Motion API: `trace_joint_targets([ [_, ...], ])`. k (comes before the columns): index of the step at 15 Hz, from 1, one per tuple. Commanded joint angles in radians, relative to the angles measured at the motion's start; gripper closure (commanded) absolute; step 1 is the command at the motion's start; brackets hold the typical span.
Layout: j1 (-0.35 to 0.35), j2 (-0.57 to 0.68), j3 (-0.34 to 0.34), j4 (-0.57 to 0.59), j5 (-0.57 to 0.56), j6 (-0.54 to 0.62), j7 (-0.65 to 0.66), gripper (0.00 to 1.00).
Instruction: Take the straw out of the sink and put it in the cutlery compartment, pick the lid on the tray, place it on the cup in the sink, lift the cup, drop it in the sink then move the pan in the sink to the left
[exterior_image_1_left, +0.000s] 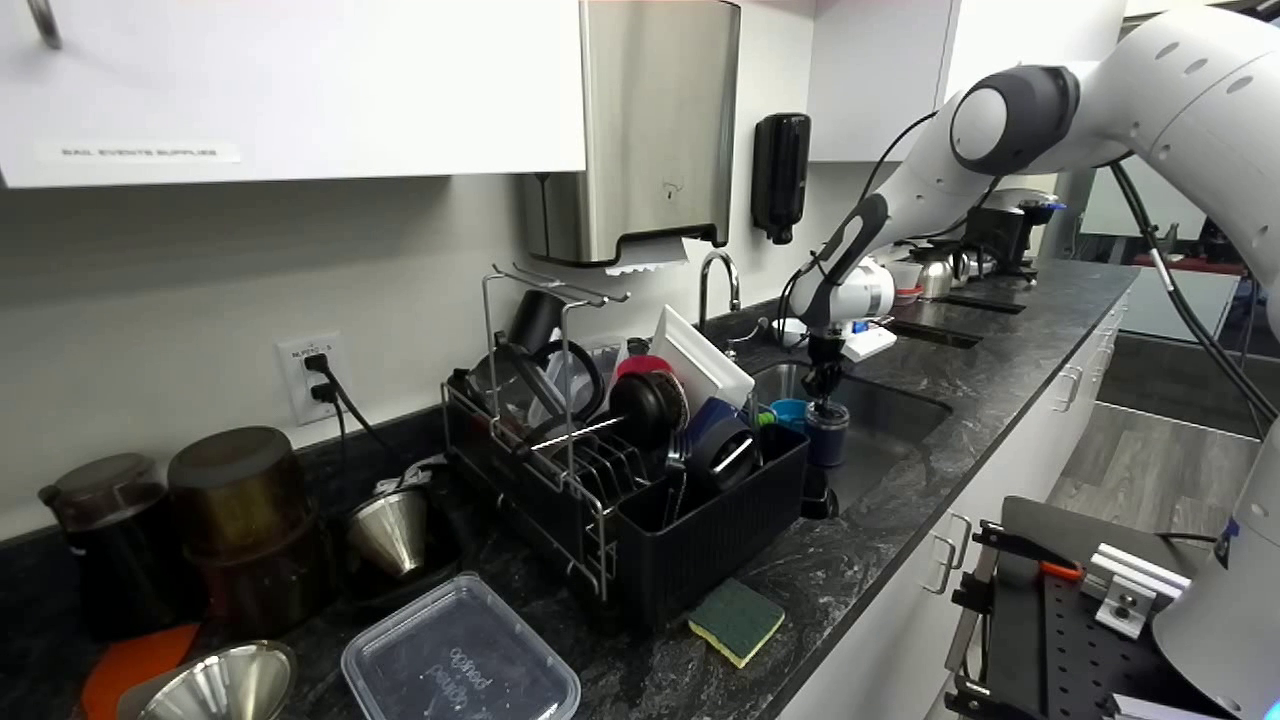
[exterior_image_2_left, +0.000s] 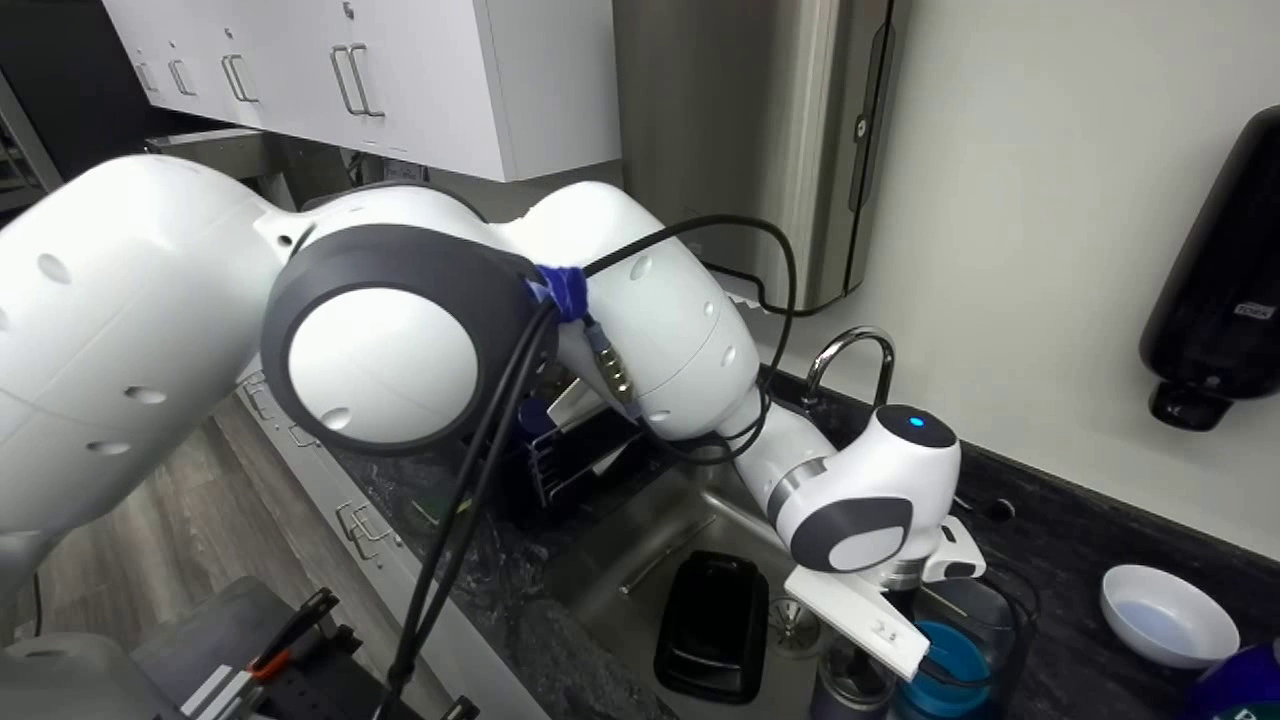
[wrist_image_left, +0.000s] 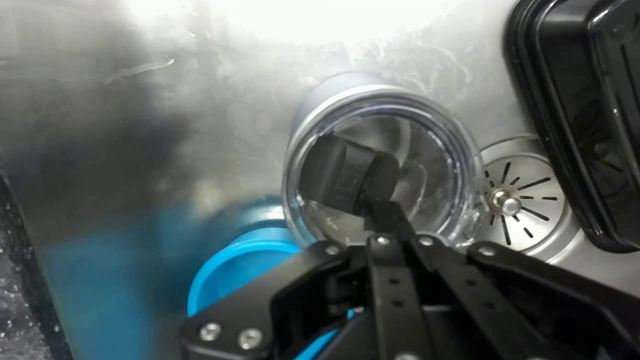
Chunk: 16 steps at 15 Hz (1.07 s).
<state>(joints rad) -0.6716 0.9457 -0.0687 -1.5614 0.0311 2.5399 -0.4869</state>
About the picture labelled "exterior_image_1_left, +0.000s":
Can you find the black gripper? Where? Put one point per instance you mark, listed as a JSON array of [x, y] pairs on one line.
[[825, 356]]

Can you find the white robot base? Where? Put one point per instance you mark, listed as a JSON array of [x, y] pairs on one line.
[[1224, 614]]

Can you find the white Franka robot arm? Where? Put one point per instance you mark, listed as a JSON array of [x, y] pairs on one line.
[[1175, 81]]

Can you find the stainless steel sink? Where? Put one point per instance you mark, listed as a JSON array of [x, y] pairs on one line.
[[893, 407]]

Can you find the white cup red band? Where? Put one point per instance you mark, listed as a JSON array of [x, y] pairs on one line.
[[909, 285]]

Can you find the chrome sink faucet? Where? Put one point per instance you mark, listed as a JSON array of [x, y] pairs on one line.
[[700, 295]]

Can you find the round glass lid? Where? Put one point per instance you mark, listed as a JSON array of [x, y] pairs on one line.
[[571, 377]]

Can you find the small white bowl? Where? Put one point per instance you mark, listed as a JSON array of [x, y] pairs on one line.
[[787, 332]]

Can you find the dark blue bowl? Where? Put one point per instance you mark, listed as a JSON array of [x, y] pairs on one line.
[[704, 435]]

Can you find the black counter mat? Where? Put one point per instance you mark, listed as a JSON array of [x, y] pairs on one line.
[[941, 339], [985, 307]]

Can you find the white cutting board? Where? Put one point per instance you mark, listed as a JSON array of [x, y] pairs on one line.
[[700, 356]]

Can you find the red dish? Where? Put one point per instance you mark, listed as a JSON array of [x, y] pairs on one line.
[[643, 364]]

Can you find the black dish rack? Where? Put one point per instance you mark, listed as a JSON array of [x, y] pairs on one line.
[[704, 547]]

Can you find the black coffee machine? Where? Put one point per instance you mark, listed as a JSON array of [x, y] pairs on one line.
[[1004, 241]]

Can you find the green yellow sponge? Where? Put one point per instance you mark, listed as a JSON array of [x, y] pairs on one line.
[[738, 621]]

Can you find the orange black clamp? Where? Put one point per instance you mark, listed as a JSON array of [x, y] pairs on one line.
[[1021, 547]]

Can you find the white base cabinet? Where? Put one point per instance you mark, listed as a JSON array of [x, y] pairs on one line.
[[905, 643]]

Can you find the black mug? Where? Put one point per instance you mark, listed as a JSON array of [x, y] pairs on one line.
[[539, 323]]

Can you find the white upper cabinet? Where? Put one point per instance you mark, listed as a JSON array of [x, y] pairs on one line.
[[880, 81], [335, 81]]

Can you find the stainless paper towel dispenser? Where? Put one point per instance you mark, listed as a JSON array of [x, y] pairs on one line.
[[652, 121]]

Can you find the white board panel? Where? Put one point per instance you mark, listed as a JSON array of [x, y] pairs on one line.
[[1123, 214]]

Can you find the black breadboard table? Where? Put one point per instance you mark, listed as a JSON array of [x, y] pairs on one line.
[[1054, 654]]

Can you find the white reception desk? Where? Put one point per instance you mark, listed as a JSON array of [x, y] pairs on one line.
[[1203, 313]]

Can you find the clear plastic food container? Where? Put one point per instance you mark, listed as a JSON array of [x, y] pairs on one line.
[[461, 660]]

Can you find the steel cone dripper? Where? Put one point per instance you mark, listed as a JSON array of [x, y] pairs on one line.
[[390, 528]]

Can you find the large brown metal canister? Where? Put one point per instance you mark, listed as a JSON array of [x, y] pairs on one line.
[[242, 522]]

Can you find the wide steel funnel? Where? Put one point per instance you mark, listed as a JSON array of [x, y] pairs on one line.
[[223, 686]]

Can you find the dark lidded canister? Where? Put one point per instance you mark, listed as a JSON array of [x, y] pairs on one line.
[[113, 548]]

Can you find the orange mat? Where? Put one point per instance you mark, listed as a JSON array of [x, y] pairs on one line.
[[113, 669]]

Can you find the black wall soap dispenser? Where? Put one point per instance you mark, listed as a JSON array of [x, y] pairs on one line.
[[781, 172]]

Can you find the aluminium bracket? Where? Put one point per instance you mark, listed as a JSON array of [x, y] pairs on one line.
[[1134, 587]]

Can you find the white wall outlet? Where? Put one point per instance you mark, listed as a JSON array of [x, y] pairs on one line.
[[298, 384]]

